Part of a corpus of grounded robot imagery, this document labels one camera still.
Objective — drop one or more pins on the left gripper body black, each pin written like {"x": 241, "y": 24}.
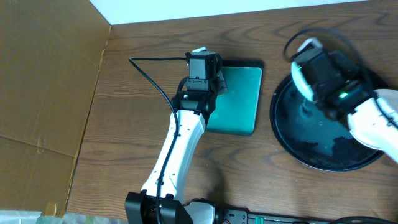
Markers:
{"x": 222, "y": 83}

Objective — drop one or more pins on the mint plate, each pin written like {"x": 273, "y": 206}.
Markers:
{"x": 300, "y": 82}

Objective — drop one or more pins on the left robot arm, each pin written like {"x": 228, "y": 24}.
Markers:
{"x": 161, "y": 197}

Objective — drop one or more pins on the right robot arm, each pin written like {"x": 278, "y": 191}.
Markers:
{"x": 374, "y": 122}

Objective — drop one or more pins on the black rectangular sponge tray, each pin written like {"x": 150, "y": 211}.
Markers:
{"x": 236, "y": 110}

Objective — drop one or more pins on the round black tray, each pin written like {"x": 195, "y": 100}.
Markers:
{"x": 307, "y": 135}

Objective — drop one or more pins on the brown cardboard panel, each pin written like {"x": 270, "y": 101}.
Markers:
{"x": 51, "y": 55}

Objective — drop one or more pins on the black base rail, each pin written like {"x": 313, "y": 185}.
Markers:
{"x": 230, "y": 216}

